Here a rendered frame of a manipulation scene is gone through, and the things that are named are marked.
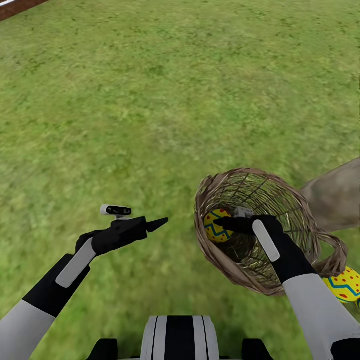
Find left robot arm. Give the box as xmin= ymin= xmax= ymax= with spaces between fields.
xmin=0 ymin=204 xmax=169 ymax=360

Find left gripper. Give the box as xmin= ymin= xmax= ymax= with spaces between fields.
xmin=102 ymin=216 xmax=169 ymax=251

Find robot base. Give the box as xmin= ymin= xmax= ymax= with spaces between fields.
xmin=88 ymin=338 xmax=272 ymax=360

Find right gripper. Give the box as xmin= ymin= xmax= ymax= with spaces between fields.
xmin=213 ymin=216 xmax=246 ymax=236

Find wicker basket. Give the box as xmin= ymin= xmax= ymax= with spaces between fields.
xmin=194 ymin=166 xmax=350 ymax=297

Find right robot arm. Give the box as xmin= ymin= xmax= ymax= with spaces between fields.
xmin=213 ymin=205 xmax=360 ymax=360

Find robot trunk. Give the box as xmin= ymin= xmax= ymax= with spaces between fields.
xmin=140 ymin=315 xmax=220 ymax=360

